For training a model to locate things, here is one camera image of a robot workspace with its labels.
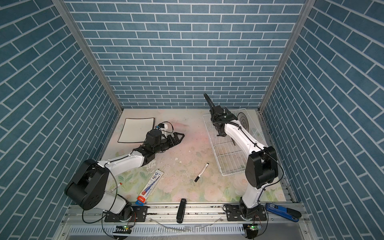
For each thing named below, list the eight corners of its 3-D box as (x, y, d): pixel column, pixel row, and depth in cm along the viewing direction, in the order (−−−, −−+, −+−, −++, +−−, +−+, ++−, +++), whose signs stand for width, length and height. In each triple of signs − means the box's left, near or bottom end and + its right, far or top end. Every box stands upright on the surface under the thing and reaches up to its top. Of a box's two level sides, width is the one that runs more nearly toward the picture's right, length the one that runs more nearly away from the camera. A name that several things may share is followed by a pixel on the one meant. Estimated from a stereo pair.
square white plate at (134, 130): (119, 143, 103) (116, 140, 99) (128, 121, 116) (126, 117, 113) (149, 144, 103) (148, 140, 99) (155, 121, 116) (154, 117, 113)
